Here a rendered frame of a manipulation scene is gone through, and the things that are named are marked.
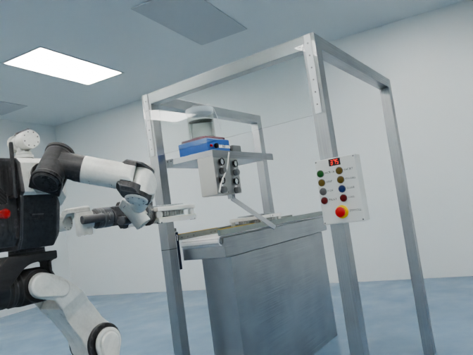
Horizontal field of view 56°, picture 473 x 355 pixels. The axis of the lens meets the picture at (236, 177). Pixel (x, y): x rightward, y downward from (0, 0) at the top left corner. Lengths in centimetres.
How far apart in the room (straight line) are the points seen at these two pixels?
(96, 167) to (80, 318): 59
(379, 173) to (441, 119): 87
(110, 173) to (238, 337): 131
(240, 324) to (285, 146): 358
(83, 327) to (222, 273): 91
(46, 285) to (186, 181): 488
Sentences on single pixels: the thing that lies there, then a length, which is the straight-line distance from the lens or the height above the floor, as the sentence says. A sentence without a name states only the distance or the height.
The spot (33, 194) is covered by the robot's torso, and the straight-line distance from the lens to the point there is 161.
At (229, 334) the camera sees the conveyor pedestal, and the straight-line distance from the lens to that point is 251.
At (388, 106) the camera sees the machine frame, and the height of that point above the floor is 152.
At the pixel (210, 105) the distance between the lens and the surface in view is 220.
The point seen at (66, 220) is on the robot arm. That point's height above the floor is 106.
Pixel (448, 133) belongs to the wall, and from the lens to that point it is 533.
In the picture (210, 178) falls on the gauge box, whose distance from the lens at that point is 226.
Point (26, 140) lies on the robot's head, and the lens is 172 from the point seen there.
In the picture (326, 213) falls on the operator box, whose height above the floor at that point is 94.
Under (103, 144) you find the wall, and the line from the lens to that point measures 743.
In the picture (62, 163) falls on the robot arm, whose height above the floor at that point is 122.
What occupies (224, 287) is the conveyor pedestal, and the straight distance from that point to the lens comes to 245.
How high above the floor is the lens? 99
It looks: 5 degrees up
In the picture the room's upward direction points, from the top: 8 degrees counter-clockwise
